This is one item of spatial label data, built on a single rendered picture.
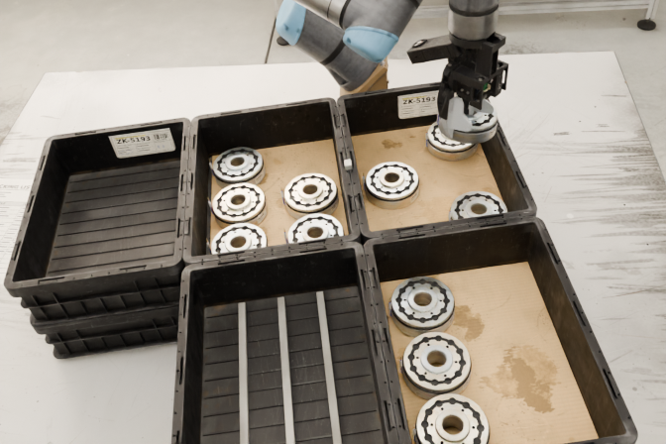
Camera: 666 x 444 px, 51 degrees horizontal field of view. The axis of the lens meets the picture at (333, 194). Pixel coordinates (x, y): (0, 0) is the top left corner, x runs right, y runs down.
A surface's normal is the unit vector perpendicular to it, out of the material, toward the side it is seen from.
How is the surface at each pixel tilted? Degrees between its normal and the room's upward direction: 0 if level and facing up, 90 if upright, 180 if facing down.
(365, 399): 0
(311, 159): 0
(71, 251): 0
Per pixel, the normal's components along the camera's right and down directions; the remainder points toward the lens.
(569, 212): -0.09, -0.70
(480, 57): -0.70, 0.54
